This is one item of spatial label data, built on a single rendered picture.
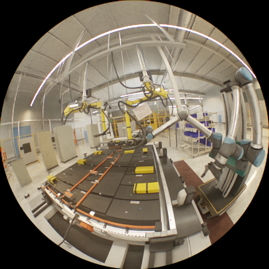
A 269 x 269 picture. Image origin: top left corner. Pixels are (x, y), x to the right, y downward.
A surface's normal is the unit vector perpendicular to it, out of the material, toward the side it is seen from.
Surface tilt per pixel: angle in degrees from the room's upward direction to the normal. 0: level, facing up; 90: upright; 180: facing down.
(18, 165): 90
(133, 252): 0
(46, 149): 90
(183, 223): 0
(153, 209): 0
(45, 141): 90
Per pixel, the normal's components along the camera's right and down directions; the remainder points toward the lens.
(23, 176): 0.98, -0.11
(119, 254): -0.14, -0.98
